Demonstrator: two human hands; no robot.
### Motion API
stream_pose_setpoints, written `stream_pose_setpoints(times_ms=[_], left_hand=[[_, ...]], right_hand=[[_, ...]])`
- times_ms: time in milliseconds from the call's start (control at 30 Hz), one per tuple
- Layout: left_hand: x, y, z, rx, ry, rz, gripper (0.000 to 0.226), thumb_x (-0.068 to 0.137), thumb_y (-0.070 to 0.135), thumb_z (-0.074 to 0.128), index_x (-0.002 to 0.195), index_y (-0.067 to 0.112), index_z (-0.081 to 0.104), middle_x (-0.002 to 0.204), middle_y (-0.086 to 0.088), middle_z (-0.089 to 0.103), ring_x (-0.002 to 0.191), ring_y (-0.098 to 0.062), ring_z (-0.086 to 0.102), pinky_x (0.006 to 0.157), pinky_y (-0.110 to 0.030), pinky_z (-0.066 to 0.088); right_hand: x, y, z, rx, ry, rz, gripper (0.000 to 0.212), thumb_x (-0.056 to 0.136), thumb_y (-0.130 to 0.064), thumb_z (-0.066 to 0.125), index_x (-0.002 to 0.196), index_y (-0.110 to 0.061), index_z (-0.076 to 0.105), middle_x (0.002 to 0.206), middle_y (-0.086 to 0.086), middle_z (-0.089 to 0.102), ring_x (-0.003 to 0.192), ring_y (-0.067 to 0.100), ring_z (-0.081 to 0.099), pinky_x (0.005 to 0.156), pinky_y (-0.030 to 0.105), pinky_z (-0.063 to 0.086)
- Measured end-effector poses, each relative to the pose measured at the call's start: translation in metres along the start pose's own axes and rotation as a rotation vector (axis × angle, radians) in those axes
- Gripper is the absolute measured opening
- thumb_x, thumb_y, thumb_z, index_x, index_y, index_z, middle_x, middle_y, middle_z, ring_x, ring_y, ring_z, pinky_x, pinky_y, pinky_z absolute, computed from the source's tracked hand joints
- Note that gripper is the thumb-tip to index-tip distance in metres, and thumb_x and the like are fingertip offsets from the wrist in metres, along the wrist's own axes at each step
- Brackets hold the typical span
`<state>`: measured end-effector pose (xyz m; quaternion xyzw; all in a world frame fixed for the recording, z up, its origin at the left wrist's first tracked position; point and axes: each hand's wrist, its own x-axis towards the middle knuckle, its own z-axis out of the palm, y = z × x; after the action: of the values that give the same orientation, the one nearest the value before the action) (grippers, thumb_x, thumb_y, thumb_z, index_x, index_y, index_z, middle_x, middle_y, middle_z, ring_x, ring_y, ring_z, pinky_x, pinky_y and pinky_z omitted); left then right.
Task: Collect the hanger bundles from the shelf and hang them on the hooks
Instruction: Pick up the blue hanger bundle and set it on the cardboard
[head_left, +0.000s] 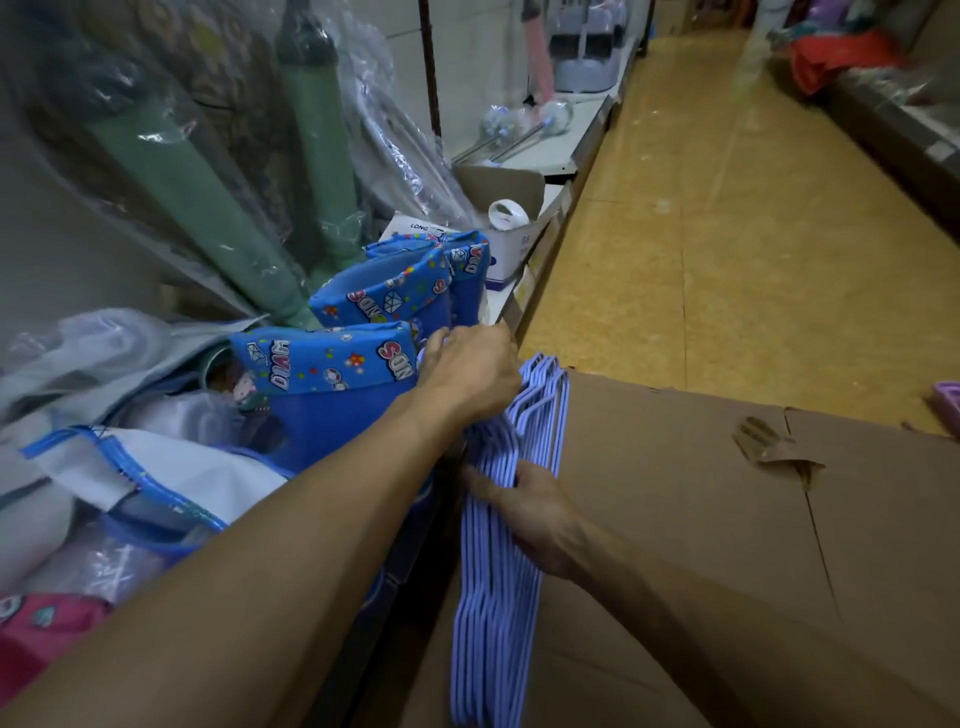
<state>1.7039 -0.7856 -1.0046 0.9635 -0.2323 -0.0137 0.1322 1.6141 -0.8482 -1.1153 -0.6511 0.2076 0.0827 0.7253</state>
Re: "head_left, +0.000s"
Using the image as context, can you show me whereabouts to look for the white round plastic item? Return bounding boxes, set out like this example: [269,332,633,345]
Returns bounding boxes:
[487,198,531,233]

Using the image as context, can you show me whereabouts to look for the white blue-trimmed zipper bag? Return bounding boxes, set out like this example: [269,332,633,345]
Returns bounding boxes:
[20,423,295,560]

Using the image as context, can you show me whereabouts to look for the green plastic wrapped roll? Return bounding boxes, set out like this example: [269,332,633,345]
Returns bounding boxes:
[83,93,320,331]
[275,0,367,283]

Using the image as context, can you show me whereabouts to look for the plastic wrapped toilet seat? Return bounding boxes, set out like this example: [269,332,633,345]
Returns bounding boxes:
[329,7,481,230]

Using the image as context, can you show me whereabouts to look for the person's left forearm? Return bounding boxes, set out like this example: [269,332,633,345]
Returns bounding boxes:
[0,389,459,728]

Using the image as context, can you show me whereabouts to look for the pink plunger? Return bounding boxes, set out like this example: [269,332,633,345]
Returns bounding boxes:
[519,0,558,105]

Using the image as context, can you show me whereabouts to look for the pink printed bag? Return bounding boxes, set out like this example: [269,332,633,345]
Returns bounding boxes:
[0,592,114,710]

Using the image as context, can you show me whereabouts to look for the grey store shelf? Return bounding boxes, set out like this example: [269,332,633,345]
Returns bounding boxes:
[764,29,960,241]

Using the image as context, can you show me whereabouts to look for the white plastic bag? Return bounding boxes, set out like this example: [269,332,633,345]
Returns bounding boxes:
[0,307,256,451]

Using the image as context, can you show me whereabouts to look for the flattened brown cardboard box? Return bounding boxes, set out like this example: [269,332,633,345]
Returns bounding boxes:
[397,367,960,728]

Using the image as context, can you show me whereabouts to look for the row of grey dustpan sets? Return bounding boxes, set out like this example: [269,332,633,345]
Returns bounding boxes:
[545,0,639,96]

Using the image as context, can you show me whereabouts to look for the person's right hand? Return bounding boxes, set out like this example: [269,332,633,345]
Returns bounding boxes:
[461,458,594,583]

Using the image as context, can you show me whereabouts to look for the person's right forearm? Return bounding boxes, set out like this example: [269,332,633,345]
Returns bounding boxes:
[569,517,960,728]

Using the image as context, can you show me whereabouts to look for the periwinkle blue hanger bundle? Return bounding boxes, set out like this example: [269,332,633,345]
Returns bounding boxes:
[448,352,571,728]

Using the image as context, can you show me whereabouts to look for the clear toilet brush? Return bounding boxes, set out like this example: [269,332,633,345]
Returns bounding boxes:
[487,99,576,163]
[449,103,520,168]

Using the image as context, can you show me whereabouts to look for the white printed carton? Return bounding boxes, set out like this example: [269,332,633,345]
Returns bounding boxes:
[378,213,460,245]

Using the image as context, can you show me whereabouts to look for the white box with blue stripe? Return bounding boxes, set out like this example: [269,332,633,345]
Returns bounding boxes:
[449,164,575,292]

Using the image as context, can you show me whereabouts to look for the person's left hand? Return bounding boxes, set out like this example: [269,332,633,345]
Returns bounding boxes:
[416,323,524,429]

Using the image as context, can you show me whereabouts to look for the white display rack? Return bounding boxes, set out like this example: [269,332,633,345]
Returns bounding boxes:
[0,0,654,728]

